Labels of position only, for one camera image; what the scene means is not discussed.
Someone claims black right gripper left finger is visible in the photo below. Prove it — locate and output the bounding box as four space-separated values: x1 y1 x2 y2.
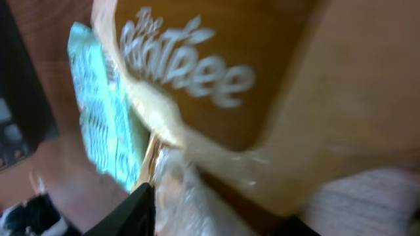
83 183 156 236

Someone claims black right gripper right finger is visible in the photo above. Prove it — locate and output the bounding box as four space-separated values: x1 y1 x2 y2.
268 216 320 236

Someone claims teal wet wipes pack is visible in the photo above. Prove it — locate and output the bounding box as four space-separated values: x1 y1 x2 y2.
68 22 150 192

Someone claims brown Pantree snack bag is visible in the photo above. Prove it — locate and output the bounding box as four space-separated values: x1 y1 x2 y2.
91 0 419 228

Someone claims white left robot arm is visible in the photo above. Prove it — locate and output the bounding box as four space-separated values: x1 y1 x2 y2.
1 193 81 236

